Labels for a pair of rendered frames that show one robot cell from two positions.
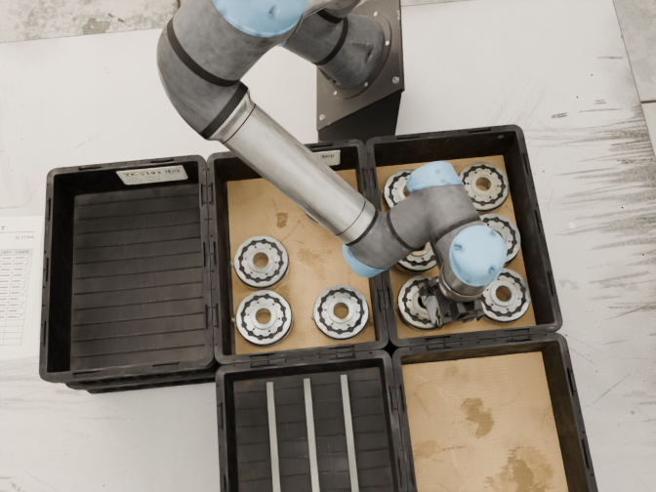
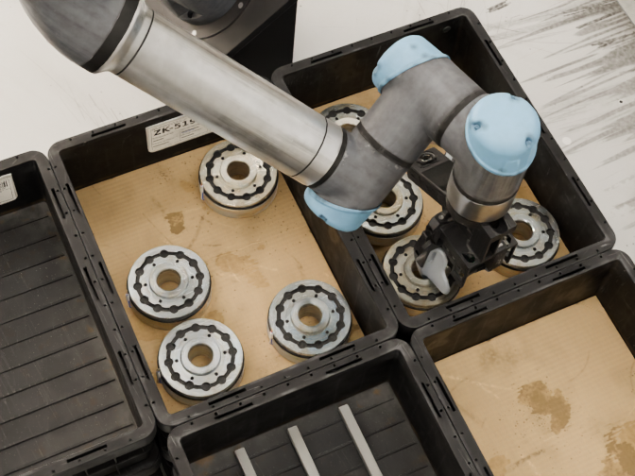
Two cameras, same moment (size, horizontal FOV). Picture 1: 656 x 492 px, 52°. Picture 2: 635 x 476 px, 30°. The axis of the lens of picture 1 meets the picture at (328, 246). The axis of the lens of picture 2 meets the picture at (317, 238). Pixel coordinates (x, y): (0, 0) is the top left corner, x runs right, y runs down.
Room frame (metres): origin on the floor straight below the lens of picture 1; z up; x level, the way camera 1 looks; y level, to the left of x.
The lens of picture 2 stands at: (-0.24, 0.29, 2.18)
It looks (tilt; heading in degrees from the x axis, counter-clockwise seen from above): 62 degrees down; 330
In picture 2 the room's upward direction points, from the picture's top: 8 degrees clockwise
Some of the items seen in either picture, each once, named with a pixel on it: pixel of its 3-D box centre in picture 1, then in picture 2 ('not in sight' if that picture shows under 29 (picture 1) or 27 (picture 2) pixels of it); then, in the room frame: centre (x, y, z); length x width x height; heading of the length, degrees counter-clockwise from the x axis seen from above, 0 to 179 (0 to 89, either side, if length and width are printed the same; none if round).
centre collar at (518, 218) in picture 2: (503, 294); (521, 230); (0.29, -0.32, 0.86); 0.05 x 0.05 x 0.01
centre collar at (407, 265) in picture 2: (426, 301); (422, 269); (0.28, -0.17, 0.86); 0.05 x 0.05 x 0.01
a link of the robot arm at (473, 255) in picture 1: (472, 259); (494, 146); (0.27, -0.21, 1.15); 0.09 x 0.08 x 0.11; 19
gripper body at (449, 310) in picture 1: (457, 293); (472, 226); (0.26, -0.21, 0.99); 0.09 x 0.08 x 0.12; 8
